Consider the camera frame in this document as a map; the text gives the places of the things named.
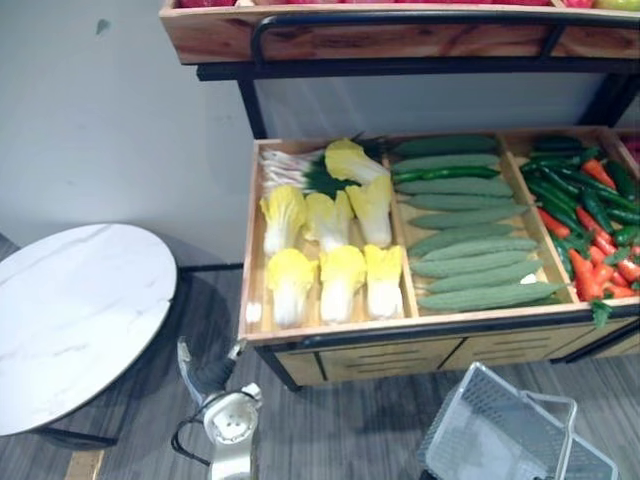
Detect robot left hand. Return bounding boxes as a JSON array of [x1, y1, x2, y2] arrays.
[[177, 335, 247, 404]]

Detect grey plastic shopping basket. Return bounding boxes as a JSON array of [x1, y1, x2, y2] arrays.
[[423, 361, 621, 480]]

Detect napa cabbage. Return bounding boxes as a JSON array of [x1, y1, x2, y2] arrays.
[[324, 138, 392, 186], [345, 174, 395, 249], [363, 243, 406, 322], [318, 244, 368, 326], [265, 248, 320, 330], [304, 190, 355, 252], [259, 185, 309, 257]]

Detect round white marble table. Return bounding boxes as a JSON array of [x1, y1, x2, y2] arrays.
[[0, 223, 180, 450]]

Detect green onion bunch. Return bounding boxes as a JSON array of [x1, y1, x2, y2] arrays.
[[259, 131, 366, 195]]

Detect green bumpy cucumber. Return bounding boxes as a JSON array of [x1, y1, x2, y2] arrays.
[[391, 153, 502, 174], [403, 194, 530, 213], [411, 206, 532, 231], [416, 280, 567, 313], [395, 178, 515, 198], [421, 236, 541, 262], [426, 259, 545, 295], [409, 250, 532, 278], [406, 224, 517, 258]]

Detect orange carrot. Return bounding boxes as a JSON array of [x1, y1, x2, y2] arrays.
[[536, 206, 572, 239], [569, 248, 597, 302], [616, 257, 640, 285], [574, 206, 617, 252], [581, 159, 617, 191]]

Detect wooden produce display stand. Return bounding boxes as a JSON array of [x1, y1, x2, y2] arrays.
[[158, 0, 640, 392]]

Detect short dark green cucumber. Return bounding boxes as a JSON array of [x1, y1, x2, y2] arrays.
[[531, 135, 584, 153]]

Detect dark green pepper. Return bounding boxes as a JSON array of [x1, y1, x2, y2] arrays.
[[579, 186, 615, 234], [604, 159, 640, 202]]

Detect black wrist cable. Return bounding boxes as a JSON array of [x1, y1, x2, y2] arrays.
[[171, 407, 214, 467]]

